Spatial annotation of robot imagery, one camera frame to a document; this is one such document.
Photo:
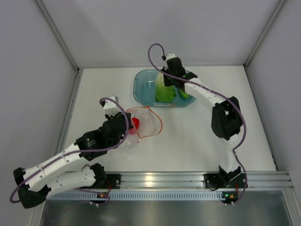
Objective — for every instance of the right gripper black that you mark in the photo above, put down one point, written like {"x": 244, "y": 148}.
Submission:
{"x": 167, "y": 83}

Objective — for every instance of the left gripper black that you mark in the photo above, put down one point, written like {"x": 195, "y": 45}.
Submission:
{"x": 124, "y": 116}

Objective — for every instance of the red fake food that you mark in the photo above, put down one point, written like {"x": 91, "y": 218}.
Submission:
{"x": 135, "y": 126}

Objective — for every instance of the green fake vegetable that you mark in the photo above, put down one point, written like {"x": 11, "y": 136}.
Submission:
{"x": 183, "y": 94}

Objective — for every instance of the pale green fake cabbage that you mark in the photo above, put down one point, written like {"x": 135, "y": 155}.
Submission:
{"x": 163, "y": 93}

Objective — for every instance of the clear zip bag orange seal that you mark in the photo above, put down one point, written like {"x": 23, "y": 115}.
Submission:
{"x": 150, "y": 125}

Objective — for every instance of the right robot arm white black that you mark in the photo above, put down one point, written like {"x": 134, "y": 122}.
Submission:
{"x": 226, "y": 122}

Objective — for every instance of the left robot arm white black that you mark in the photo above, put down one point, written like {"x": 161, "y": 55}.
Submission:
{"x": 72, "y": 168}

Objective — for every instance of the teal plastic bin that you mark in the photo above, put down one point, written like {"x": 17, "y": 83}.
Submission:
{"x": 149, "y": 90}

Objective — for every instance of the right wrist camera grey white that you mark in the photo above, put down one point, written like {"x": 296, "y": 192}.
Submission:
{"x": 168, "y": 57}

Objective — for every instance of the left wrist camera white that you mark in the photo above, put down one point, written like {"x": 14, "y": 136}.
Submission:
{"x": 109, "y": 106}

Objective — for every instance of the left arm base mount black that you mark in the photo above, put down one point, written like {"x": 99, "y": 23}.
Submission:
{"x": 109, "y": 181}

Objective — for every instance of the white slotted cable duct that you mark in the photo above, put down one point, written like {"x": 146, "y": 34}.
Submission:
{"x": 119, "y": 195}

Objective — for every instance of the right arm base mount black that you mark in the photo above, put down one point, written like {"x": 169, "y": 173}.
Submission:
{"x": 214, "y": 181}

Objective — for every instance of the aluminium rail frame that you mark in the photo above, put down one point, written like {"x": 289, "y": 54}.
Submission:
{"x": 257, "y": 180}

